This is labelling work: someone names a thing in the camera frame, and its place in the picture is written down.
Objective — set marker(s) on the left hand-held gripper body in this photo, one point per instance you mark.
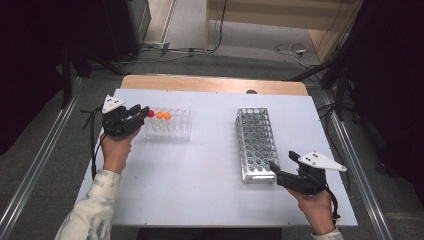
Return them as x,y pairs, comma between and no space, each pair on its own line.
116,125

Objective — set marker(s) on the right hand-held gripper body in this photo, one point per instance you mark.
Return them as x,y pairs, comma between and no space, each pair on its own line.
310,183

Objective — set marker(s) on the red cap test tube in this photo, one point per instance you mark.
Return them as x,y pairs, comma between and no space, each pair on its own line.
151,113

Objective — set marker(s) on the metal test tube rack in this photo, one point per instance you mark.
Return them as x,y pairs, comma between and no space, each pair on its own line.
255,140

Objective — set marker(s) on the clear plastic test tube rack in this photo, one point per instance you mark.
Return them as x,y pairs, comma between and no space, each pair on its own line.
181,128

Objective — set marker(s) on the person's left hand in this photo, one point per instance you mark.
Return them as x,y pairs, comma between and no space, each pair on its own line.
116,151

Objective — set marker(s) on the person's right hand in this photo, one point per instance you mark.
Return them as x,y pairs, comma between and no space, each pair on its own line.
316,211

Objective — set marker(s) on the wooden table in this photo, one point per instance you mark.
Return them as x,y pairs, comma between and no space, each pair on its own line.
200,84

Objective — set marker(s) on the black metal stand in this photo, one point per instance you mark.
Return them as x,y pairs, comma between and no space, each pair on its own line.
340,86
66,76

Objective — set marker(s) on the small dark round object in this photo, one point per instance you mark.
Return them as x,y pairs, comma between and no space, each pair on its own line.
251,91

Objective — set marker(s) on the grey computer tower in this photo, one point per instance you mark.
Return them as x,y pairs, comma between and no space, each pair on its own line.
138,20

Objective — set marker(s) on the black curtain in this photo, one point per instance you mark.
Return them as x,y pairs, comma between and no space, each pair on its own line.
390,83
30,66

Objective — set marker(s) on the wooden cabinet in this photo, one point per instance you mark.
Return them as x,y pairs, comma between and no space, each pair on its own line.
260,24

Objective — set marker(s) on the aluminium floor rail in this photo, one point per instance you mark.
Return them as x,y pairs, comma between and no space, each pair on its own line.
360,166
36,166

